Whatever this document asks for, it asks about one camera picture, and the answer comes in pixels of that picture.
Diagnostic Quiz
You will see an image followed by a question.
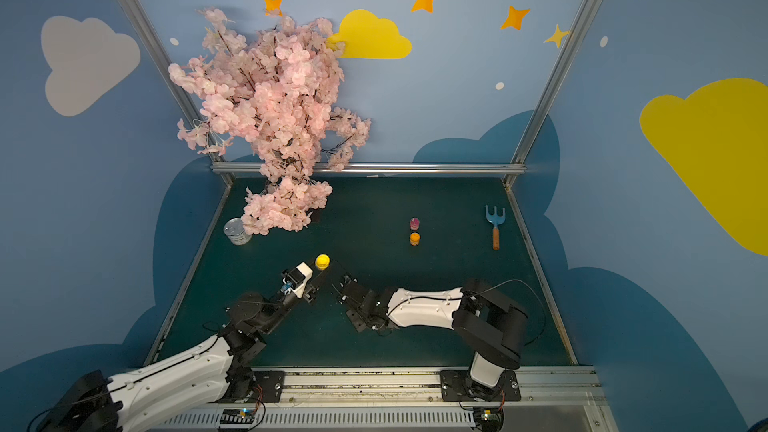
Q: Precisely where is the small circuit board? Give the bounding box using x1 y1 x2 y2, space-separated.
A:
217 408 256 431

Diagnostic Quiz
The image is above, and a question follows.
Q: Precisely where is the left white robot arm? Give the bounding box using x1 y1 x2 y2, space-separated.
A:
27 263 327 431

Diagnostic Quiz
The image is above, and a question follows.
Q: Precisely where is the aluminium frame left post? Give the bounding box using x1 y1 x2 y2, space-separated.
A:
88 0 235 186

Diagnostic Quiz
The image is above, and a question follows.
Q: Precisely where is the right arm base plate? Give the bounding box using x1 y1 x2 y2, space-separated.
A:
439 369 521 402

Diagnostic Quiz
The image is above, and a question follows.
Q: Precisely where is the pink cherry blossom tree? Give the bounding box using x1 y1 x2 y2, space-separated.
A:
168 8 371 235

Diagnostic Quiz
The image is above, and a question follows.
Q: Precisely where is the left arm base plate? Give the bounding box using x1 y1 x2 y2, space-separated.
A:
241 370 286 404

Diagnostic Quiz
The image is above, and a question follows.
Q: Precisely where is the aluminium frame back bar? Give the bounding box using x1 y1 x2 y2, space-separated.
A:
211 162 527 176

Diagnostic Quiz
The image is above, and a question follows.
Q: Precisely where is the blue garden fork toy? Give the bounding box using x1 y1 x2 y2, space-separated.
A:
485 206 506 251

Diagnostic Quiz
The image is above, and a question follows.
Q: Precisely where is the aluminium frame right post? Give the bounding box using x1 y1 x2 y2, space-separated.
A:
503 0 603 192

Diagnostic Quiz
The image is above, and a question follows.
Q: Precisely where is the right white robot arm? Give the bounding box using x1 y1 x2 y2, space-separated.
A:
337 275 529 402

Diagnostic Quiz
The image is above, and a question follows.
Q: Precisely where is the aluminium front rail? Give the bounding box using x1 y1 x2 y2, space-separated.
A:
155 366 618 431

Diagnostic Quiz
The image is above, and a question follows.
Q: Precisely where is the aluminium frame post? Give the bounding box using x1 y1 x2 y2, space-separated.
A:
88 0 235 186
503 0 603 192

